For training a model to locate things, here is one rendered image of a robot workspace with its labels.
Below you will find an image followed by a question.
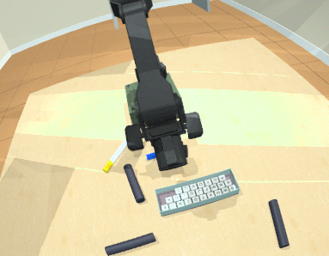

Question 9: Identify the keyboard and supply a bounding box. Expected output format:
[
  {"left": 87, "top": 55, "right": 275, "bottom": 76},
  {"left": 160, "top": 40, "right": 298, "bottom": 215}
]
[{"left": 154, "top": 168, "right": 240, "bottom": 216}]

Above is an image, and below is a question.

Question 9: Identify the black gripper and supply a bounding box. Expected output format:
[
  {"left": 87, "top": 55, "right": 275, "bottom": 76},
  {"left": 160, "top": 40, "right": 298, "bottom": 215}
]
[{"left": 125, "top": 112, "right": 204, "bottom": 152}]

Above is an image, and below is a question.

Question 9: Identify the blue stylus with white tip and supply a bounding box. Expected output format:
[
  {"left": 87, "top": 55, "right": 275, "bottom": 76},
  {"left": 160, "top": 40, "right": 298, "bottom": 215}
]
[{"left": 146, "top": 152, "right": 156, "bottom": 160}]

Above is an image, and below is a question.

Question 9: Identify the dark grey cylinder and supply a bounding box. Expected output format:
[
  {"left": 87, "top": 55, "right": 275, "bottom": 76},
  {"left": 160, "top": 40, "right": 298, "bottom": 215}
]
[
  {"left": 105, "top": 232, "right": 156, "bottom": 256},
  {"left": 124, "top": 164, "right": 145, "bottom": 203},
  {"left": 268, "top": 199, "right": 289, "bottom": 248}
]

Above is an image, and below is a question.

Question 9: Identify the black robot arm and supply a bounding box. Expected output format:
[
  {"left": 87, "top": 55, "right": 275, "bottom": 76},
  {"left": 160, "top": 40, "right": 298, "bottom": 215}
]
[{"left": 109, "top": 0, "right": 189, "bottom": 171}]

